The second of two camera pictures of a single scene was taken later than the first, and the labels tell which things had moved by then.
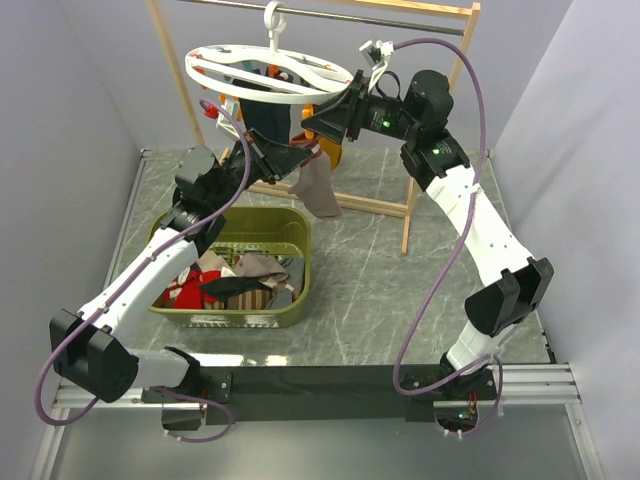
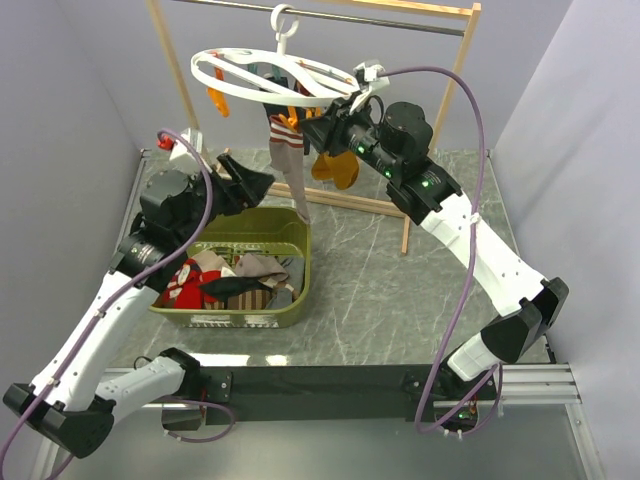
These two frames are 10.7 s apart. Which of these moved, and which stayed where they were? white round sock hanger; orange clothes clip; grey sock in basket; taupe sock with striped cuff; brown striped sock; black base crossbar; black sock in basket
Moved: taupe sock with striped cuff; orange clothes clip
Stayed: black sock in basket; black base crossbar; brown striped sock; white round sock hanger; grey sock in basket
